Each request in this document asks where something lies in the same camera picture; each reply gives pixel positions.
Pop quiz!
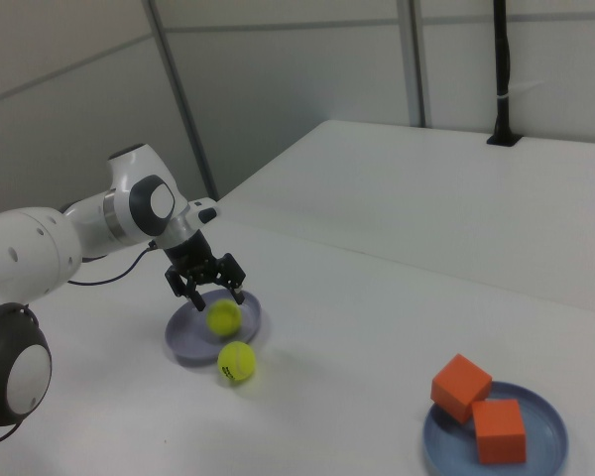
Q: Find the blue plastic plate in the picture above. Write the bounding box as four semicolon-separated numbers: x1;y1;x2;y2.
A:
422;380;570;476

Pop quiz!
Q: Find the grey partition post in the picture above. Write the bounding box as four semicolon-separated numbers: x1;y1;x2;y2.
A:
146;0;220;202
407;0;426;129

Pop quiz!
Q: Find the black pole with clamp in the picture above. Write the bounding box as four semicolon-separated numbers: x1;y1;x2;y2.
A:
485;0;522;148

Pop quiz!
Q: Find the yellow-green tennis ball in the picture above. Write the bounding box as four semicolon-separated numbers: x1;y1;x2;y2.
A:
205;298;243;337
216;340;257;384

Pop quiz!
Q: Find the purple plastic plate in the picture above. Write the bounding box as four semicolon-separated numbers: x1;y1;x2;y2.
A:
164;290;263;362

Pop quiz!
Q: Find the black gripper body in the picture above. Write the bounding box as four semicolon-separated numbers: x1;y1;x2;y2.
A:
159;230;225;288

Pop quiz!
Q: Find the orange foam cube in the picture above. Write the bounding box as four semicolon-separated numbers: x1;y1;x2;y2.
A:
470;399;528;466
429;353;493;424

